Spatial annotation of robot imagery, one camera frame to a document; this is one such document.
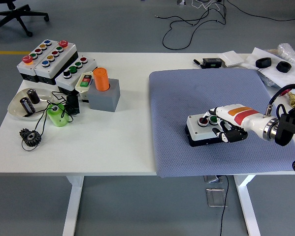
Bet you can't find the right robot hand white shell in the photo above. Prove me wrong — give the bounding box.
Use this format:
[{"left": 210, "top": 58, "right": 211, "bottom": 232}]
[{"left": 203, "top": 105, "right": 270, "bottom": 144}]

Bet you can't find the five-button box with emergency stop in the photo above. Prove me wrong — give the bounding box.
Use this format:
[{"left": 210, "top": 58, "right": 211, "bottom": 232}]
[
  {"left": 33, "top": 40, "right": 79, "bottom": 86},
  {"left": 16, "top": 39, "right": 56, "bottom": 83}
]

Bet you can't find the white foam sheet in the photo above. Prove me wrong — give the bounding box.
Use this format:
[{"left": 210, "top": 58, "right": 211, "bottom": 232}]
[{"left": 240, "top": 47, "right": 295, "bottom": 89}]

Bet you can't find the blue-grey textured mat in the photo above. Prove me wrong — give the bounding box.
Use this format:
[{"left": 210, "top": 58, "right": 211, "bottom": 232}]
[{"left": 149, "top": 68, "right": 295, "bottom": 178}]

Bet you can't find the black device with green label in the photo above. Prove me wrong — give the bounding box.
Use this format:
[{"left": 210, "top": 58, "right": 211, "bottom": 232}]
[{"left": 202, "top": 58, "right": 223, "bottom": 69}]

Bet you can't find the open metal floor socket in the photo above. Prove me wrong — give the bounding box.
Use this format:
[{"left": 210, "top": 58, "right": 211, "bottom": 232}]
[{"left": 203, "top": 175, "right": 224, "bottom": 184}]

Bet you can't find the bubble wrap roll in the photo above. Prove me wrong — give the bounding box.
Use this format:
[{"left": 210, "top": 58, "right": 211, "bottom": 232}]
[{"left": 277, "top": 43, "right": 295, "bottom": 68}]

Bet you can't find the metal floor socket plate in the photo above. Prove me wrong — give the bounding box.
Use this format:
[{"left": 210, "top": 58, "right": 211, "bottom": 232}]
[{"left": 205, "top": 188, "right": 228, "bottom": 208}]

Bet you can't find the white table leg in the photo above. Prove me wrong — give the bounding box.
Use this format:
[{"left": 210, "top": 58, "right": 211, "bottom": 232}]
[
  {"left": 233, "top": 175, "right": 261, "bottom": 236},
  {"left": 62, "top": 176, "right": 85, "bottom": 236}
]

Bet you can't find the grey block with hole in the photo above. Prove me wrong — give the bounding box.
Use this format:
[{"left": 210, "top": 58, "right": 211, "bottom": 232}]
[{"left": 87, "top": 78, "right": 121, "bottom": 113}]

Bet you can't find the orange cylinder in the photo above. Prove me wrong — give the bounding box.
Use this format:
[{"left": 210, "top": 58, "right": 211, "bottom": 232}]
[{"left": 93, "top": 67, "right": 110, "bottom": 91}]

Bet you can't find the small black adapter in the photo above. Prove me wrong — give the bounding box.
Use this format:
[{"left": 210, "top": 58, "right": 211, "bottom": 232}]
[{"left": 66, "top": 94, "right": 81, "bottom": 116}]

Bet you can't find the green translucent cylinder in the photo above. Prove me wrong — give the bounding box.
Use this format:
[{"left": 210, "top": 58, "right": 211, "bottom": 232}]
[{"left": 46, "top": 103, "right": 70, "bottom": 127}]

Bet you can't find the black capacitor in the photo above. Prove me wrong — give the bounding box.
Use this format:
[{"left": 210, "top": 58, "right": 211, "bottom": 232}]
[
  {"left": 20, "top": 97, "right": 36, "bottom": 114},
  {"left": 26, "top": 88, "right": 41, "bottom": 104}
]

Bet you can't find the black metal gear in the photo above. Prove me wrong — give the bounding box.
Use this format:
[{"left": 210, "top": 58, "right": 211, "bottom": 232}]
[{"left": 19, "top": 128, "right": 43, "bottom": 148}]

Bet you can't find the white shallow dish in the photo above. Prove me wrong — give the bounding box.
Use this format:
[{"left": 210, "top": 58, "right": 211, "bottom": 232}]
[{"left": 8, "top": 88, "right": 55, "bottom": 121}]

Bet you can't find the black office chair base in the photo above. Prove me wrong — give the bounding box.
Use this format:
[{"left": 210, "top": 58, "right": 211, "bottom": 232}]
[{"left": 0, "top": 0, "right": 50, "bottom": 39}]

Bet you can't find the black rubber ring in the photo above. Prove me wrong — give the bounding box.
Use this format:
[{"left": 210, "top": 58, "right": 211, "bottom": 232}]
[
  {"left": 276, "top": 61, "right": 292, "bottom": 73},
  {"left": 255, "top": 57, "right": 273, "bottom": 69}
]

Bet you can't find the white switch plate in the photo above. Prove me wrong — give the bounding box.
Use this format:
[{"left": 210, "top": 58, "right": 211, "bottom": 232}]
[{"left": 217, "top": 50, "right": 245, "bottom": 67}]

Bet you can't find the black cable under table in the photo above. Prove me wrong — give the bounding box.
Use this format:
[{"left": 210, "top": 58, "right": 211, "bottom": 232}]
[{"left": 218, "top": 175, "right": 229, "bottom": 236}]

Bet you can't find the long black floor cable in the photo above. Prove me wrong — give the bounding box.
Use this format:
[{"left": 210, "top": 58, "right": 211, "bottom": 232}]
[{"left": 222, "top": 0, "right": 295, "bottom": 22}]

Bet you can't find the white floor cable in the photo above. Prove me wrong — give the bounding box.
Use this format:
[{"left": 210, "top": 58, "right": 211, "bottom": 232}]
[{"left": 191, "top": 0, "right": 222, "bottom": 12}]

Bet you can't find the black looped floor cable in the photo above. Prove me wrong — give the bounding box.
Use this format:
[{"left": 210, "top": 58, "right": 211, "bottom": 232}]
[{"left": 155, "top": 4, "right": 228, "bottom": 50}]

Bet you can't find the cream red-green switch box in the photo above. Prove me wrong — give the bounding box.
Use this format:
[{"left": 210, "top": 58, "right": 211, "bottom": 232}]
[{"left": 75, "top": 71, "right": 95, "bottom": 103}]

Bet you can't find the thin black cord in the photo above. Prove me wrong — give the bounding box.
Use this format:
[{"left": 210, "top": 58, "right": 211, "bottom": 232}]
[{"left": 21, "top": 91, "right": 75, "bottom": 152}]

